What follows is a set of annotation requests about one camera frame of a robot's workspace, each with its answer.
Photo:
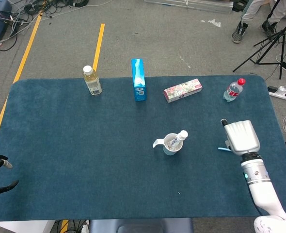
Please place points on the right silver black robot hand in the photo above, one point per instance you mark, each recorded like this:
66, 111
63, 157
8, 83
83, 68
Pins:
243, 137

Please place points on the light blue toothbrush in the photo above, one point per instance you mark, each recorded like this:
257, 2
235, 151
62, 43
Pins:
223, 148

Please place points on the white toothpaste tube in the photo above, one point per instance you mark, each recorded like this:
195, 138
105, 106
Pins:
179, 138

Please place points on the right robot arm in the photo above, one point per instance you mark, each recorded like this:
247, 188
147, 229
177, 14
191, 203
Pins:
260, 187

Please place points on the floral toothpaste box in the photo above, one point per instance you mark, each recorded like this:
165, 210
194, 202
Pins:
183, 90

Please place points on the clear water bottle red cap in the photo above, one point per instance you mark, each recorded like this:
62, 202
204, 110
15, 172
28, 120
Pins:
232, 91

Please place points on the white power strip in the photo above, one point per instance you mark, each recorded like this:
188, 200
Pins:
282, 92

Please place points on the white box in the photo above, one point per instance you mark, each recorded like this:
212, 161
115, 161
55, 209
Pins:
24, 227

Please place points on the black tripod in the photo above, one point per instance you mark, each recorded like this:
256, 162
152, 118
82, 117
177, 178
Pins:
281, 46

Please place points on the blue table mat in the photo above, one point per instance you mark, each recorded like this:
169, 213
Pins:
97, 150

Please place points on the blue carton box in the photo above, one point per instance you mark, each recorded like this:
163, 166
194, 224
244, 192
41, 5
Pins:
139, 89

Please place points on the standing person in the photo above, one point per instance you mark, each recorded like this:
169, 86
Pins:
252, 11

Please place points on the yellow drink bottle white cap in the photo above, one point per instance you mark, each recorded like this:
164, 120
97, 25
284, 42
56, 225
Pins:
92, 82

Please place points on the aluminium rail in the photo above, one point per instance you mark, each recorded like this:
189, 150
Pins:
194, 4

